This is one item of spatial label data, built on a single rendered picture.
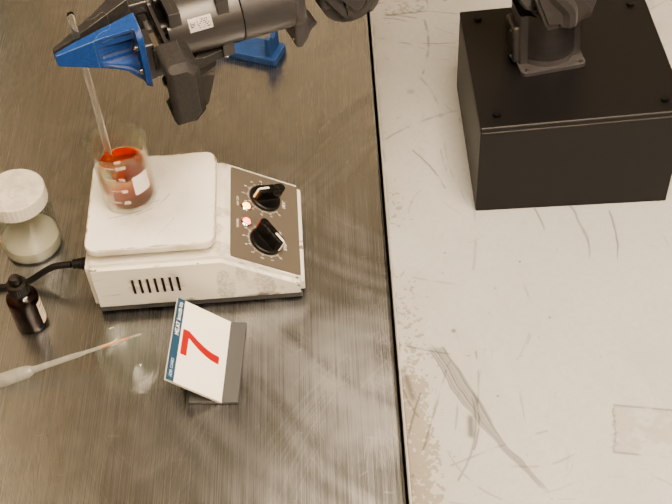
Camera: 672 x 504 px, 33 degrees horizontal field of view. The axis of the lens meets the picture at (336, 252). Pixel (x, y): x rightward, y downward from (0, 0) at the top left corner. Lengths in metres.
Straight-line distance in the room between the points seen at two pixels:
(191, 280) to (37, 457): 0.21
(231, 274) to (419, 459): 0.24
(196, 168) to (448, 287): 0.27
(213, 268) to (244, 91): 0.32
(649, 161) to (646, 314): 0.16
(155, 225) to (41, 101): 0.34
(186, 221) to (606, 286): 0.40
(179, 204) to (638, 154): 0.44
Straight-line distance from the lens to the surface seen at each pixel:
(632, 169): 1.16
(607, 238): 1.16
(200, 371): 1.03
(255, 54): 1.34
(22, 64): 1.41
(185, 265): 1.05
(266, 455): 1.00
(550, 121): 1.09
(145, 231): 1.05
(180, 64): 0.90
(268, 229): 1.07
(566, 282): 1.11
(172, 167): 1.11
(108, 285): 1.08
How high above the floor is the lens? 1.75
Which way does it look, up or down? 49 degrees down
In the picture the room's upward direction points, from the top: 4 degrees counter-clockwise
